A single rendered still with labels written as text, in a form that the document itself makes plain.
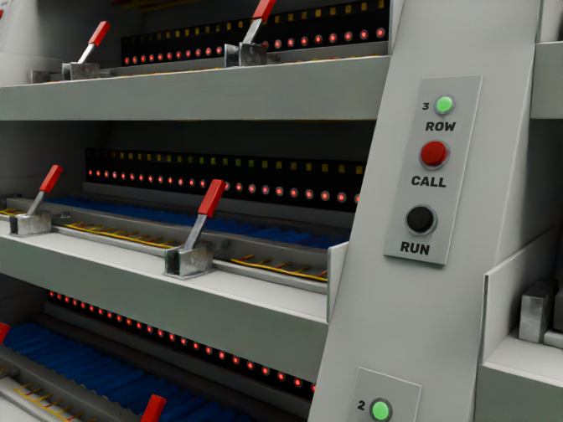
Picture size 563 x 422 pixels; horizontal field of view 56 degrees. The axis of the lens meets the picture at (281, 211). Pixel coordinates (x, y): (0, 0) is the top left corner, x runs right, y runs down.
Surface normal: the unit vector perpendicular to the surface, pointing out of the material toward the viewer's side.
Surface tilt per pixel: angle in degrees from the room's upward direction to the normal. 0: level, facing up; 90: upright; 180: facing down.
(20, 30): 90
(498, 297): 90
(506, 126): 90
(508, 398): 113
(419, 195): 90
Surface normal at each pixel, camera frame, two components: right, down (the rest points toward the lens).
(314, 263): -0.60, 0.11
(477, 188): -0.55, -0.28
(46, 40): 0.80, 0.10
